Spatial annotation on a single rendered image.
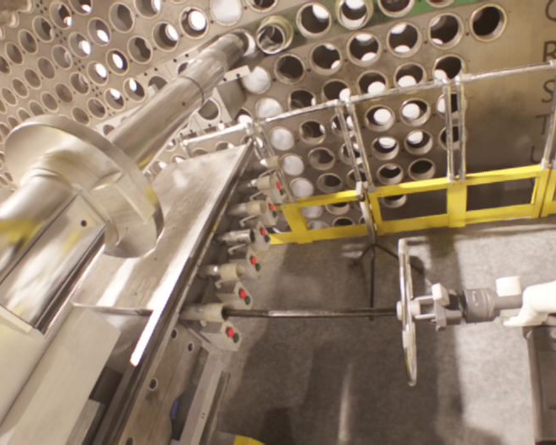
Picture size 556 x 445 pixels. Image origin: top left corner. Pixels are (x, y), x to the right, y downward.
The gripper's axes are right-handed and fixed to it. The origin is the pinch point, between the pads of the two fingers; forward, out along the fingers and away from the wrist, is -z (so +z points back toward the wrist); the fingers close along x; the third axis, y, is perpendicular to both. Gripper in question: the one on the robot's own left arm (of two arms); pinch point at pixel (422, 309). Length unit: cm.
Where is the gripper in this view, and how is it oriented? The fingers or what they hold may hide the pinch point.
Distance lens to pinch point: 88.8
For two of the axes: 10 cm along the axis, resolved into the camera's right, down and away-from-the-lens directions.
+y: -3.3, -7.2, -6.2
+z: 9.3, -1.2, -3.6
